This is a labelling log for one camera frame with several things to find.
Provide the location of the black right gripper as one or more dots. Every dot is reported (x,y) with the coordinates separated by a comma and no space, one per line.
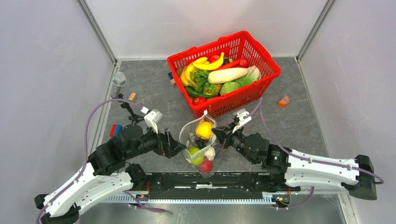
(224,134)

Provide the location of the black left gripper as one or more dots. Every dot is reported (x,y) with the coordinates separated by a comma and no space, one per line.
(167,145)

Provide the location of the yellow lemon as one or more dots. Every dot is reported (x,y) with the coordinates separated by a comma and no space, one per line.
(204,130)

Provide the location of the white garlic bulb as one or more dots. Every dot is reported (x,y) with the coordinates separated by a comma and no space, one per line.
(210,153)

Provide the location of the dark grape bunch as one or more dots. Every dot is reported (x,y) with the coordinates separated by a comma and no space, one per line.
(200,143)

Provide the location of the clear zip top bag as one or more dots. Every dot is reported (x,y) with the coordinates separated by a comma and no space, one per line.
(187,136)

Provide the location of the red apple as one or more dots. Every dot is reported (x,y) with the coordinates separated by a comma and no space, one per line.
(213,58)
(206,166)
(243,63)

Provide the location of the green lime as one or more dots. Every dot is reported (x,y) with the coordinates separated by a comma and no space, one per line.
(194,156)

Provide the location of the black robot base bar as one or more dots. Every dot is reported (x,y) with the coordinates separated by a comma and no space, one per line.
(221,185)

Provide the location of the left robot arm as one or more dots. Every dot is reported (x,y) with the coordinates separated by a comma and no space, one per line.
(105,173)

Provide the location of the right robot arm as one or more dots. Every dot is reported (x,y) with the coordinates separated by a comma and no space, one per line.
(295,169)

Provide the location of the black mini tripod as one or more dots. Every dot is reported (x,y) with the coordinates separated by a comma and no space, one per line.
(134,118)

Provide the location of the green grape bunch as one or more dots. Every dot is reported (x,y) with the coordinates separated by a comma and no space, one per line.
(211,89)

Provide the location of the red blue toy brick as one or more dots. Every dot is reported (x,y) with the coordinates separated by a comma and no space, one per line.
(116,128)

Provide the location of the dark green cucumber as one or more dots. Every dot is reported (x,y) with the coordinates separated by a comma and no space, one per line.
(194,93)

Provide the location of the small wooden block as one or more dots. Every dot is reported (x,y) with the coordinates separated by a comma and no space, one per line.
(132,97)

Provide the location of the white long squash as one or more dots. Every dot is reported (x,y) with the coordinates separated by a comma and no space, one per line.
(226,75)

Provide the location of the green lettuce leaf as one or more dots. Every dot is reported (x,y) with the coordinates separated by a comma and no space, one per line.
(200,78)

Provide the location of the wooden block behind basket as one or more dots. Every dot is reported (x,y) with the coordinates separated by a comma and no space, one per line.
(173,82)

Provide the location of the orange slice toy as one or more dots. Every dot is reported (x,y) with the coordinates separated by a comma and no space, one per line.
(284,101)

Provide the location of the pale green cabbage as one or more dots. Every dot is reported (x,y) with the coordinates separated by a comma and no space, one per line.
(253,75)

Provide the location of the yellow banana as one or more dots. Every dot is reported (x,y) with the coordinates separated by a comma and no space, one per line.
(186,77)
(211,66)

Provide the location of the red chili pepper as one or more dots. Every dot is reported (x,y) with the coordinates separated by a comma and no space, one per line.
(232,64)

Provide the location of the red plastic basket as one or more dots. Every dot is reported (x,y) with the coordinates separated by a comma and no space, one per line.
(234,46)

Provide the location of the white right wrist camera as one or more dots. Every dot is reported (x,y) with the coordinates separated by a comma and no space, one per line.
(242,117)

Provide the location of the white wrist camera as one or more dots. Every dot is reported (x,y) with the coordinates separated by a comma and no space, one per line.
(152,117)
(242,117)

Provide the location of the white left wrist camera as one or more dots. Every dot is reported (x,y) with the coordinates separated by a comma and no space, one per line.
(152,117)

